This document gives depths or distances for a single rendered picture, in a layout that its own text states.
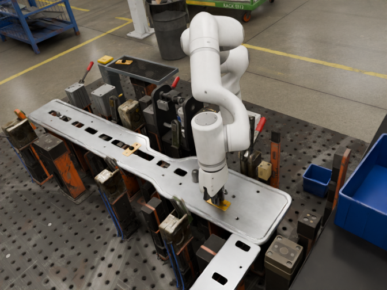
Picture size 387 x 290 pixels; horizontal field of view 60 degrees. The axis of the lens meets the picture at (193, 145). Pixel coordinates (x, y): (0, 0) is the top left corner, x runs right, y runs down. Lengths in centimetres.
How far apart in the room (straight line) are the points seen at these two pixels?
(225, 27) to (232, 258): 72
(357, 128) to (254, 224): 218
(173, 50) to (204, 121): 348
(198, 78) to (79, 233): 93
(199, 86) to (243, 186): 40
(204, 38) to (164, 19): 314
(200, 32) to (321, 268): 73
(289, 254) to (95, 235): 90
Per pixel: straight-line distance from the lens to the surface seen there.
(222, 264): 100
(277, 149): 112
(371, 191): 117
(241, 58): 158
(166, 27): 422
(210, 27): 106
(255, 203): 112
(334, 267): 99
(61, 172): 162
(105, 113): 168
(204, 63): 99
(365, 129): 314
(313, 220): 100
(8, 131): 174
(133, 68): 167
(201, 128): 87
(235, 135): 90
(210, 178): 98
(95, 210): 165
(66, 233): 163
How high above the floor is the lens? 187
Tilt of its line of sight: 40 degrees down
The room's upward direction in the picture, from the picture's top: 10 degrees counter-clockwise
